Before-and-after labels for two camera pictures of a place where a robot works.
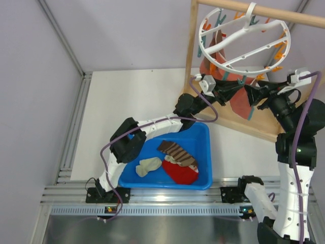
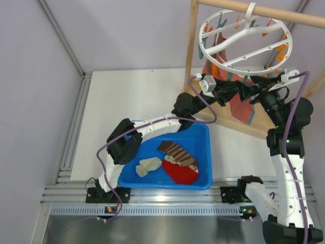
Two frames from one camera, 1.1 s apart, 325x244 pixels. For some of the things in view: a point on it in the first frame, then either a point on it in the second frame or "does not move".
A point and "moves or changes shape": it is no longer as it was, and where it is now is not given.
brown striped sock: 180,154 does not move
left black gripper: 224,90 does not move
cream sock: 147,165 does not move
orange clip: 236,16 → 237,27
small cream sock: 169,158 does not move
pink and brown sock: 216,63 moves or changes shape
